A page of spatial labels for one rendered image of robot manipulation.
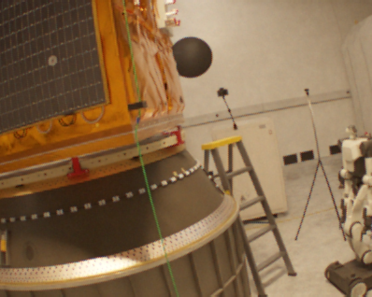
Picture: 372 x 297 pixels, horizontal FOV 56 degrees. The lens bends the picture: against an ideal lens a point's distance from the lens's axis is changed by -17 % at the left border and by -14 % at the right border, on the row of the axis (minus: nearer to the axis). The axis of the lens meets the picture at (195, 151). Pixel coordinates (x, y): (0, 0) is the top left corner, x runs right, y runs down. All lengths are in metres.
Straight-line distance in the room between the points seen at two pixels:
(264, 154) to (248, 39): 4.66
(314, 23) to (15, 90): 9.22
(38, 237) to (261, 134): 4.46
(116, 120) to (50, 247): 0.75
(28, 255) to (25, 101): 0.81
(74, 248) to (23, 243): 0.31
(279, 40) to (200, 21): 2.04
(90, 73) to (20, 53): 0.43
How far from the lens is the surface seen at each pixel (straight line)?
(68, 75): 1.84
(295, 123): 10.12
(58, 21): 1.91
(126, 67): 1.84
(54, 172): 2.10
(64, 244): 2.04
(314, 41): 10.40
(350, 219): 3.40
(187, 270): 2.19
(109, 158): 2.13
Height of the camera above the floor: 1.83
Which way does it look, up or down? 5 degrees down
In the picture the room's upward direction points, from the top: 12 degrees counter-clockwise
